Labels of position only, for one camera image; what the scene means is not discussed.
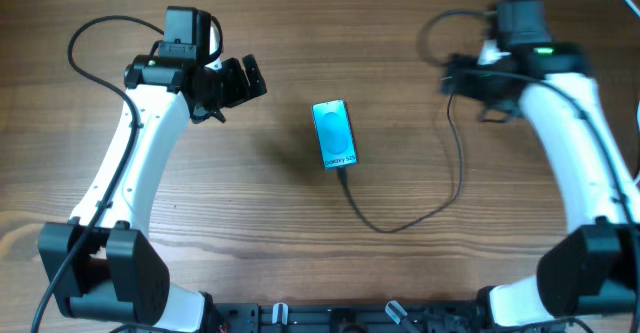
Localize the black USB charging cable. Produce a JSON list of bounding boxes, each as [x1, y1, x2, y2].
[[336, 90, 466, 235]]

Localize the blue Galaxy smartphone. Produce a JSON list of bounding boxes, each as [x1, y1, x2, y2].
[[311, 99, 358, 169]]

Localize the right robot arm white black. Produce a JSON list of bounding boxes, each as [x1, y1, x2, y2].
[[444, 0, 639, 329]]

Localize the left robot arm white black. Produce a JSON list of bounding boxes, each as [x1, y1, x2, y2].
[[38, 6, 267, 332]]

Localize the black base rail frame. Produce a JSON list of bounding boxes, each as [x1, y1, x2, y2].
[[120, 300, 567, 333]]

